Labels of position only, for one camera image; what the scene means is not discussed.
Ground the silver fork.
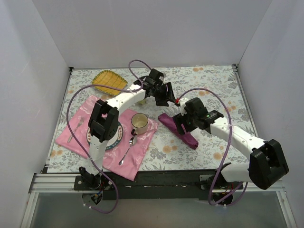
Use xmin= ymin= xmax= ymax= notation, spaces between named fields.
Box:
xmin=67 ymin=116 xmax=85 ymax=143

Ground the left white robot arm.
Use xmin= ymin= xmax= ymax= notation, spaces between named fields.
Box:
xmin=79 ymin=69 xmax=175 ymax=190

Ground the cream enamel mug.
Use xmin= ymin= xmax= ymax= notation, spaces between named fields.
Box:
xmin=131 ymin=113 xmax=149 ymax=136

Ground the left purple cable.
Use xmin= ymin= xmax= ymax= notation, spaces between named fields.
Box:
xmin=66 ymin=59 xmax=152 ymax=214

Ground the purple cloth napkin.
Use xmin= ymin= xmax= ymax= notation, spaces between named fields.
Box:
xmin=158 ymin=113 xmax=199 ymax=150

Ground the pale green mug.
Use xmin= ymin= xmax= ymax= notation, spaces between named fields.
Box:
xmin=138 ymin=100 xmax=146 ymax=105

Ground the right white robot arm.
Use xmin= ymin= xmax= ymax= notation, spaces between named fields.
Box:
xmin=173 ymin=98 xmax=289 ymax=190

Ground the pink floral cloth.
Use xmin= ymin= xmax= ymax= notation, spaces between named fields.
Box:
xmin=69 ymin=95 xmax=158 ymax=181

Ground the silver spoon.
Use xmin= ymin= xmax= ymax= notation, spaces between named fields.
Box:
xmin=118 ymin=136 xmax=137 ymax=166

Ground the aluminium frame rail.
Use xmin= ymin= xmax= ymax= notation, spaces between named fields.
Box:
xmin=20 ymin=173 xmax=78 ymax=228

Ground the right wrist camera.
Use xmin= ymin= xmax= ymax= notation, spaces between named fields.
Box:
xmin=176 ymin=97 xmax=189 ymax=116

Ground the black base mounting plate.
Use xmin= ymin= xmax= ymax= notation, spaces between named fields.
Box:
xmin=74 ymin=170 xmax=243 ymax=201

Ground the yellow woven tray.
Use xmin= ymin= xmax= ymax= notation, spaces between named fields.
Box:
xmin=92 ymin=70 xmax=128 ymax=96

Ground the white plate blue rim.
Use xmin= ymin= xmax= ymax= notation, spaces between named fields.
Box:
xmin=86 ymin=122 xmax=124 ymax=151

